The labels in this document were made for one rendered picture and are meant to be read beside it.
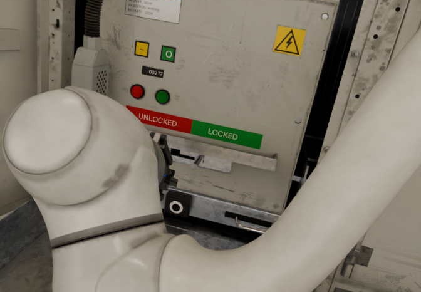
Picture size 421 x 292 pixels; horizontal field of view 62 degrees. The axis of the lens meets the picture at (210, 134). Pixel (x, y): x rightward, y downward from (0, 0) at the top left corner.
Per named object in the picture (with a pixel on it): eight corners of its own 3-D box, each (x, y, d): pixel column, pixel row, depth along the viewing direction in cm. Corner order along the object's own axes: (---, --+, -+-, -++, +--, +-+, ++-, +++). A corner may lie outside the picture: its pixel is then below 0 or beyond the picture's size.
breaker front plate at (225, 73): (280, 221, 81) (337, 3, 65) (88, 173, 88) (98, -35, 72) (280, 218, 82) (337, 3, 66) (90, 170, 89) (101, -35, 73)
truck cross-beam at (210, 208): (288, 241, 82) (294, 219, 80) (76, 186, 89) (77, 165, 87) (287, 229, 86) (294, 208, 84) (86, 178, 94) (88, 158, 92)
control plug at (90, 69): (89, 136, 73) (94, 51, 67) (68, 131, 73) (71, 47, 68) (108, 126, 80) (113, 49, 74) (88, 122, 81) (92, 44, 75)
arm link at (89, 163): (66, 130, 42) (84, 242, 39) (-35, 84, 27) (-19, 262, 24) (153, 106, 41) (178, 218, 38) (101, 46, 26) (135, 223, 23)
